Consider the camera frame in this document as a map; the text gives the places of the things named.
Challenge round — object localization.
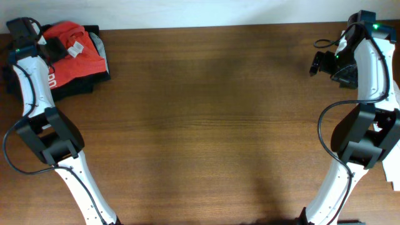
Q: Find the red soccer t-shirt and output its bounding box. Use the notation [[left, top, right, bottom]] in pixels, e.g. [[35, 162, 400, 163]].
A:
[[44, 21, 110, 89]]

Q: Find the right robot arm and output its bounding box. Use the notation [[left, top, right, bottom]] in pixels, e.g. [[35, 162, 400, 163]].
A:
[[294, 10, 399, 224]]

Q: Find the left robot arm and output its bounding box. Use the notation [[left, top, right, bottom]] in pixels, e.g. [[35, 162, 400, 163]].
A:
[[6, 17, 120, 224]]

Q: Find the white crumpled garment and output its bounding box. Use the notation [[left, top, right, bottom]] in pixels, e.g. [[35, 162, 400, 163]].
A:
[[375, 79, 399, 191]]

